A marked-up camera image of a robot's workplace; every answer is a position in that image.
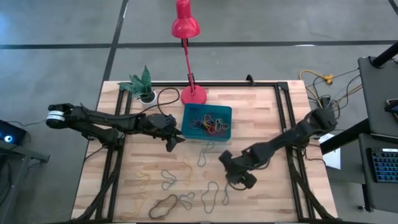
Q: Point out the green plant white pot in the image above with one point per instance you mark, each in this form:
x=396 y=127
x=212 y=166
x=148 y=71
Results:
x=141 y=84

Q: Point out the yellow rubber band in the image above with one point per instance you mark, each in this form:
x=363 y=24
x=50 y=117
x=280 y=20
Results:
x=190 y=169
x=206 y=119
x=146 y=179
x=141 y=202

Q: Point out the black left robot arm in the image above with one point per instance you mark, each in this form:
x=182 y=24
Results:
x=105 y=119

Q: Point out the black pole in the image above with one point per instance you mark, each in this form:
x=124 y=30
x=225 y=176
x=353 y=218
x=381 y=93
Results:
x=385 y=56

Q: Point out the teal rubber band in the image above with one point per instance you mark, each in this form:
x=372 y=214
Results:
x=206 y=152
x=201 y=199
x=195 y=124
x=223 y=126
x=170 y=180
x=186 y=200
x=225 y=205

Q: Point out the white paper sheet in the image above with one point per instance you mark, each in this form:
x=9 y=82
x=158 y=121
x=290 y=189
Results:
x=332 y=157

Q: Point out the small black clamp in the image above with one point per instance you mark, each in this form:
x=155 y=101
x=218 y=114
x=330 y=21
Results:
x=249 y=79

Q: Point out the black box blue light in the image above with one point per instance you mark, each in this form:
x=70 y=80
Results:
x=15 y=132

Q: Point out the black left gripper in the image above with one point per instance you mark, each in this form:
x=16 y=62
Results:
x=160 y=124

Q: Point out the grey side table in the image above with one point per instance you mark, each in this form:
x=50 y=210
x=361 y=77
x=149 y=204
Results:
x=367 y=193
x=379 y=93

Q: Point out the red rubber band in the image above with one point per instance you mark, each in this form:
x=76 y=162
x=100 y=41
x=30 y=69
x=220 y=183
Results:
x=213 y=127

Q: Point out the grey metal stand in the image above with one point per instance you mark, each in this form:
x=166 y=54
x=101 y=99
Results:
x=31 y=155

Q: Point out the red desk lamp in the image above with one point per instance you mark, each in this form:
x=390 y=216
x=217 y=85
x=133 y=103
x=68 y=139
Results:
x=185 y=26

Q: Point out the teal plastic bin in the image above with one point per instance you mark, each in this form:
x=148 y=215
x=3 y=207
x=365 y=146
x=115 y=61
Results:
x=188 y=112

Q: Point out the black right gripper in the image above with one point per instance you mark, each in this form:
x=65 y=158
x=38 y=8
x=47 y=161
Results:
x=241 y=163

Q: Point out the black metal bar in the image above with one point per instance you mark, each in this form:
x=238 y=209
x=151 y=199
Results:
x=345 y=138

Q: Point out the thin black rubber band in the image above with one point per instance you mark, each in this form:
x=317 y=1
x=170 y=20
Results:
x=149 y=213

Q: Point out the backlit keyboard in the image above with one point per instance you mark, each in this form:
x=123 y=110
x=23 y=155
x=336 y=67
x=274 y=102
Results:
x=385 y=165

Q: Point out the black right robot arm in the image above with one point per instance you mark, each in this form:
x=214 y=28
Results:
x=289 y=140

